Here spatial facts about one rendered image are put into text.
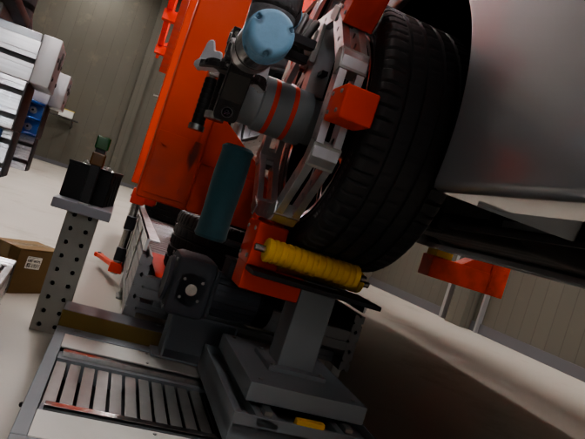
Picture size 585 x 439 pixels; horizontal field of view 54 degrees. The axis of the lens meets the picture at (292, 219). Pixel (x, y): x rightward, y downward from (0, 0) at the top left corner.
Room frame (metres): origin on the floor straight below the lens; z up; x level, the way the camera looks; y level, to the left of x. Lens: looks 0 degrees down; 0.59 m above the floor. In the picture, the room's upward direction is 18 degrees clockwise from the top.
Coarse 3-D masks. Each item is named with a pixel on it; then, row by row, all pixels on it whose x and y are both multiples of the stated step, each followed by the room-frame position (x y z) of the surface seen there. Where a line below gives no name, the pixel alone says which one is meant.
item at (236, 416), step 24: (216, 360) 1.66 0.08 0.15; (216, 384) 1.45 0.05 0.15; (216, 408) 1.38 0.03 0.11; (240, 408) 1.33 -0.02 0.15; (264, 408) 1.28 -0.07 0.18; (240, 432) 1.24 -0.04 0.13; (264, 432) 1.26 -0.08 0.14; (288, 432) 1.27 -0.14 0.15; (312, 432) 1.29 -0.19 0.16; (336, 432) 1.31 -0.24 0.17; (360, 432) 1.42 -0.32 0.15
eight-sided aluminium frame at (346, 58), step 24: (336, 24) 1.34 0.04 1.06; (336, 48) 1.28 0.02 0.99; (360, 48) 1.26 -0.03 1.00; (288, 72) 1.67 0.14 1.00; (336, 72) 1.22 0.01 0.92; (360, 72) 1.22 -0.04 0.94; (264, 144) 1.69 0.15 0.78; (312, 144) 1.22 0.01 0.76; (336, 144) 1.22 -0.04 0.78; (264, 168) 1.65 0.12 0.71; (288, 192) 1.29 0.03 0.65; (312, 192) 1.29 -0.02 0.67; (264, 216) 1.43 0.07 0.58; (288, 216) 1.35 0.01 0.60
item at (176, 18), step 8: (176, 0) 12.49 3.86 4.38; (184, 0) 7.75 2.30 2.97; (304, 0) 7.46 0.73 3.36; (312, 0) 13.72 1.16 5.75; (168, 8) 9.85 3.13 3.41; (184, 8) 8.09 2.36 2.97; (304, 8) 7.47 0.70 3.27; (168, 16) 9.88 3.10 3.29; (176, 16) 9.91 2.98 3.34; (184, 16) 8.47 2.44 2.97; (168, 24) 10.92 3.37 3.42; (176, 24) 9.07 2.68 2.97; (176, 32) 9.54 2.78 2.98; (160, 40) 12.33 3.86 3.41; (176, 40) 10.06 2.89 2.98; (160, 48) 12.76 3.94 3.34; (168, 48) 10.84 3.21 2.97; (168, 56) 11.52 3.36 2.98; (168, 64) 12.38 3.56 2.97
